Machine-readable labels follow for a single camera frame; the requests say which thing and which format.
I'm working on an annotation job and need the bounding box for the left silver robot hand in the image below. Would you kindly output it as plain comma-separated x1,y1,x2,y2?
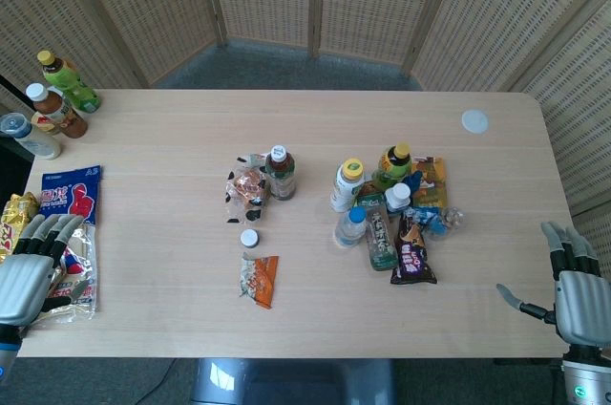
0,213,85,328

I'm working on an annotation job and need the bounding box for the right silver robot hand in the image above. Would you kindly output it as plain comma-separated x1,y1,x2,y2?
495,221,611,357

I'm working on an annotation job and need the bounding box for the orange snack packet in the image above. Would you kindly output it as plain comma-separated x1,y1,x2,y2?
239,252,280,309

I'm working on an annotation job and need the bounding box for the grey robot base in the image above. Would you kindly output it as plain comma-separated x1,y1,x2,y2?
189,357,397,405

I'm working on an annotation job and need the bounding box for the gold yellow snack bag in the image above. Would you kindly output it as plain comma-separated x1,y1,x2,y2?
0,191,41,266

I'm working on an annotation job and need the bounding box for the dark purple snack bag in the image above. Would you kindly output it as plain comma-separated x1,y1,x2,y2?
390,209,438,286

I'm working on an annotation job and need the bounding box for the yellow orange snack bag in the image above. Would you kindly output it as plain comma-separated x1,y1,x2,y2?
408,156,450,209

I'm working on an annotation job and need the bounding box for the clear red white package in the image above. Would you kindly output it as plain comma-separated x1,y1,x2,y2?
45,221,100,325

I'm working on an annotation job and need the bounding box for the white bottle blue cap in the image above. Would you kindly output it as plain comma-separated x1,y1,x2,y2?
0,112,63,161

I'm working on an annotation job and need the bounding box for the crumpled clear blue wrapper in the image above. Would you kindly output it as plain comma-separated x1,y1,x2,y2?
410,205,467,240

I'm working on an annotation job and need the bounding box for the brown milk tea bottle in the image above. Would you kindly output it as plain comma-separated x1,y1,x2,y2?
25,82,90,139

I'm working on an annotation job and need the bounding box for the green juice bottle yellow cap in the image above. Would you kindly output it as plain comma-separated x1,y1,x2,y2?
36,50,102,115

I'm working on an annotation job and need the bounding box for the white round table disc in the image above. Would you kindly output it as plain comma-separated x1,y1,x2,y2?
460,109,491,134

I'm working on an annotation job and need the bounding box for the lying green label tea bottle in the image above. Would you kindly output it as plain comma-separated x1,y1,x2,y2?
364,204,397,273

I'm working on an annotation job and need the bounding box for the small white cap bottle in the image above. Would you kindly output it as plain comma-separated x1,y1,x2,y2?
384,182,412,214

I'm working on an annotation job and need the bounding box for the green tea bottle yellow cap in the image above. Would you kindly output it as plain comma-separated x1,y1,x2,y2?
371,142,413,190

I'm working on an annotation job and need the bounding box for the clear water bottle blue cap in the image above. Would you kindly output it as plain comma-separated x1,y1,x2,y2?
333,206,369,248

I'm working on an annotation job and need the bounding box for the cow print bread bag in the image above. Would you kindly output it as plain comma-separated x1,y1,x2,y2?
225,153,271,225

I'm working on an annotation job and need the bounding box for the white milk bottle yellow cap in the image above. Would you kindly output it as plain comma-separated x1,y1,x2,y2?
329,158,367,213

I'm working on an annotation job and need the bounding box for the brown tea bottle white cap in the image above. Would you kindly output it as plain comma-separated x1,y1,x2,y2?
264,145,297,202

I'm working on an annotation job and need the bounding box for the woven folding screen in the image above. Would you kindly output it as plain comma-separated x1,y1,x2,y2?
0,0,611,277

